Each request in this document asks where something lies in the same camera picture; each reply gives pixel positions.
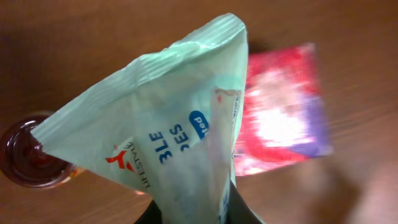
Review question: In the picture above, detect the red purple pad package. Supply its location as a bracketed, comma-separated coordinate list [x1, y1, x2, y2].
[234, 43, 333, 176]

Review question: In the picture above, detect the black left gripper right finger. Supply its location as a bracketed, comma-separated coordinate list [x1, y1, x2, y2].
[226, 182, 263, 224]

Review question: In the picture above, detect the brown lid sauce jar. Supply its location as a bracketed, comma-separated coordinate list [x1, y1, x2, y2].
[1, 111, 85, 189]

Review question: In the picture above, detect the mint green wipes pack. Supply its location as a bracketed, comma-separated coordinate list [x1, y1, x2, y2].
[32, 14, 248, 223]

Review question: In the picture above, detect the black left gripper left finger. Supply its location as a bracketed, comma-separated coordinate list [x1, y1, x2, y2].
[134, 201, 162, 224]

